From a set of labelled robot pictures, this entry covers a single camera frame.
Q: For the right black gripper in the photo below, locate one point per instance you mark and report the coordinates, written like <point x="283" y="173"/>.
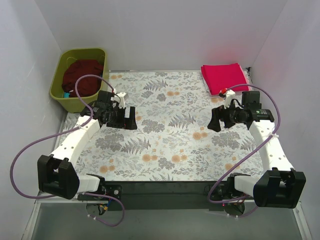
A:
<point x="225" y="117"/>

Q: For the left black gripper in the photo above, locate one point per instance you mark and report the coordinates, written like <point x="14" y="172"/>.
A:
<point x="122" y="118"/>

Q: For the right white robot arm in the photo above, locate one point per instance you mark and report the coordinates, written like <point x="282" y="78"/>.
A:
<point x="281" y="185"/>

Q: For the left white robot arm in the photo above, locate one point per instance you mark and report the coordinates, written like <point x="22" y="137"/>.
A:
<point x="56" y="172"/>

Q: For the folded pink t shirt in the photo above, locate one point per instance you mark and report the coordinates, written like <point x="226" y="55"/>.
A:
<point x="225" y="77"/>

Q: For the floral table mat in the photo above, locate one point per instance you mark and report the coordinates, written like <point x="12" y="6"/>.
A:
<point x="172" y="141"/>

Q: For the olive green plastic bin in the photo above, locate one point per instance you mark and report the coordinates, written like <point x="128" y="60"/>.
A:
<point x="73" y="104"/>

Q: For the teal t shirt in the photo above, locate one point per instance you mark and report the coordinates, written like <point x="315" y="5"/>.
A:
<point x="66" y="95"/>

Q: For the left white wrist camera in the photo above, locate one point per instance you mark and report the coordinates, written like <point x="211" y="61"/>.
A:
<point x="120" y="98"/>

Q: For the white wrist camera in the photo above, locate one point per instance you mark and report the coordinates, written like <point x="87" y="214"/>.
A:
<point x="120" y="98"/>
<point x="227" y="95"/>

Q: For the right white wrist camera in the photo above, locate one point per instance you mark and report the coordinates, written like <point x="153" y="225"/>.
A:
<point x="227" y="95"/>

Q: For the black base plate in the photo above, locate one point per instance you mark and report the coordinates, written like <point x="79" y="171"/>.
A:
<point x="165" y="195"/>

